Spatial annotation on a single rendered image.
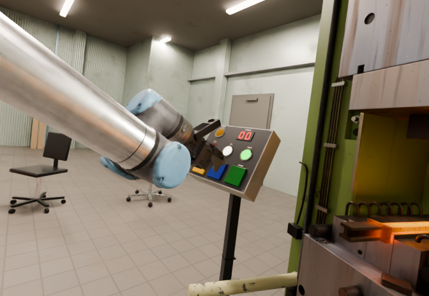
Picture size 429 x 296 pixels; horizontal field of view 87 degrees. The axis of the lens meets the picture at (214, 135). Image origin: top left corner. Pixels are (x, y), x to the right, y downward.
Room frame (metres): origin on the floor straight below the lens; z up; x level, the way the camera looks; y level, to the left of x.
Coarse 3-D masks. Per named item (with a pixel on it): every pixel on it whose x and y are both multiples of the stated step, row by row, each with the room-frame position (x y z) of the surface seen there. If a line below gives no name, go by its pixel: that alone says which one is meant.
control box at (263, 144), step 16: (224, 128) 1.06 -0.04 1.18; (240, 128) 1.00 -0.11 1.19; (256, 128) 0.95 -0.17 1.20; (224, 144) 1.00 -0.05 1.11; (240, 144) 0.94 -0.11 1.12; (256, 144) 0.89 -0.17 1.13; (272, 144) 0.89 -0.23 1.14; (240, 160) 0.89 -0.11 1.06; (256, 160) 0.85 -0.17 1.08; (272, 160) 0.90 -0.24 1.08; (192, 176) 1.04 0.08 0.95; (224, 176) 0.89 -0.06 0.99; (256, 176) 0.83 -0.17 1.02; (240, 192) 0.81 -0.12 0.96; (256, 192) 0.84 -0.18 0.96
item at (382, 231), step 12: (348, 228) 0.45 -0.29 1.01; (360, 228) 0.45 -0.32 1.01; (372, 228) 0.47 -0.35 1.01; (384, 228) 0.47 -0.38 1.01; (396, 228) 0.49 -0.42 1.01; (408, 228) 0.50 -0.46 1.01; (420, 228) 0.52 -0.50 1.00; (348, 240) 0.45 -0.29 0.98; (360, 240) 0.46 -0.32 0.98; (372, 240) 0.47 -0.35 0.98; (384, 240) 0.47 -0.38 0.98
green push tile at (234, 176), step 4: (232, 168) 0.88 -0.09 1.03; (236, 168) 0.87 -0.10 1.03; (240, 168) 0.86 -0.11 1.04; (244, 168) 0.85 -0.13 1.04; (228, 172) 0.88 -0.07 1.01; (232, 172) 0.87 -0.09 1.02; (236, 172) 0.86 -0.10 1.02; (240, 172) 0.85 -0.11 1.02; (244, 172) 0.84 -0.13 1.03; (228, 176) 0.87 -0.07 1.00; (232, 176) 0.86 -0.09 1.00; (236, 176) 0.85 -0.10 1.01; (240, 176) 0.84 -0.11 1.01; (244, 176) 0.84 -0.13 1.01; (224, 180) 0.87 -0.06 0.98; (228, 180) 0.86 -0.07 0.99; (232, 180) 0.85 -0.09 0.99; (236, 180) 0.84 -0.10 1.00; (240, 180) 0.83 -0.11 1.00; (232, 184) 0.84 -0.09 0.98; (236, 184) 0.82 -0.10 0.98; (240, 184) 0.82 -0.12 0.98
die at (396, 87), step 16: (416, 64) 0.47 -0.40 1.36; (352, 80) 0.61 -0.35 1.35; (368, 80) 0.57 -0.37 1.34; (384, 80) 0.53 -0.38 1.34; (400, 80) 0.50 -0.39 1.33; (416, 80) 0.47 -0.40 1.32; (352, 96) 0.60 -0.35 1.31; (368, 96) 0.56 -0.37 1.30; (384, 96) 0.53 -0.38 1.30; (400, 96) 0.49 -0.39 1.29; (416, 96) 0.47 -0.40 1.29; (368, 112) 0.61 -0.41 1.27; (384, 112) 0.58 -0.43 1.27; (400, 112) 0.55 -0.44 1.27; (416, 112) 0.53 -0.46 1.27
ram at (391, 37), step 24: (360, 0) 0.62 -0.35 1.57; (384, 0) 0.56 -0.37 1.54; (408, 0) 0.51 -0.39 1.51; (360, 24) 0.61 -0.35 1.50; (384, 24) 0.55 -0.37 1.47; (408, 24) 0.50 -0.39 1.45; (360, 48) 0.60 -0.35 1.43; (384, 48) 0.54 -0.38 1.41; (408, 48) 0.49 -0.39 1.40; (360, 72) 0.61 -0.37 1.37
